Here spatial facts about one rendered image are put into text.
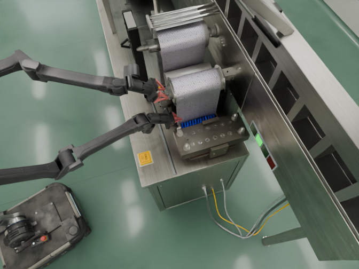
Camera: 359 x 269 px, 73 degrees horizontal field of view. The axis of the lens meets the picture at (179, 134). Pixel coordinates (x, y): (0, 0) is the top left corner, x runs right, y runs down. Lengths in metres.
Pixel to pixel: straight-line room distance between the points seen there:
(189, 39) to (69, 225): 1.61
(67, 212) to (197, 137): 1.31
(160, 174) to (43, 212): 1.18
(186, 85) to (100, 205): 1.55
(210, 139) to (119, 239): 1.32
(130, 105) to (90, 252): 1.31
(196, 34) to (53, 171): 0.93
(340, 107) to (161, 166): 0.96
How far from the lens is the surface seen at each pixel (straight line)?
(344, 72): 3.53
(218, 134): 1.38
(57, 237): 2.23
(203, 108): 1.35
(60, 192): 2.31
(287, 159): 1.07
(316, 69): 0.89
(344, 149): 0.82
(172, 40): 1.29
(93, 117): 2.82
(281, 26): 0.92
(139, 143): 1.51
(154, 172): 1.42
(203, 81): 1.22
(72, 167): 1.18
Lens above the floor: 2.24
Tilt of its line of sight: 62 degrees down
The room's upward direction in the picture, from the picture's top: 3 degrees counter-clockwise
